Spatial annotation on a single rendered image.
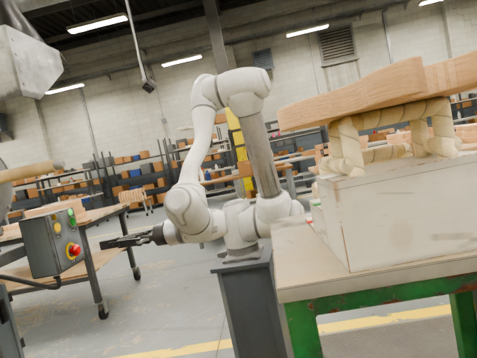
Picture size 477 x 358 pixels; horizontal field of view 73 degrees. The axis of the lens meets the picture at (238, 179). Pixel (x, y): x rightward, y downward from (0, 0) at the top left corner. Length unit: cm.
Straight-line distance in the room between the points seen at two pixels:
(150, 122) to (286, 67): 525
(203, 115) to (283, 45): 1113
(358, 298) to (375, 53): 1230
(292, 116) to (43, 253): 92
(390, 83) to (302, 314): 43
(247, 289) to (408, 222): 101
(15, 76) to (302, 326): 74
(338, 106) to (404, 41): 1267
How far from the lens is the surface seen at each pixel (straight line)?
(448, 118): 69
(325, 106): 59
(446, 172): 68
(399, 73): 47
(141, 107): 1267
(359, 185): 62
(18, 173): 98
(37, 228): 124
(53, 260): 123
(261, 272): 150
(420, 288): 71
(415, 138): 76
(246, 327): 163
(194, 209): 90
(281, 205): 142
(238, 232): 151
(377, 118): 64
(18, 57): 83
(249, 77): 127
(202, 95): 132
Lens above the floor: 118
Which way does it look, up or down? 4 degrees down
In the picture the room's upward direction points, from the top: 12 degrees counter-clockwise
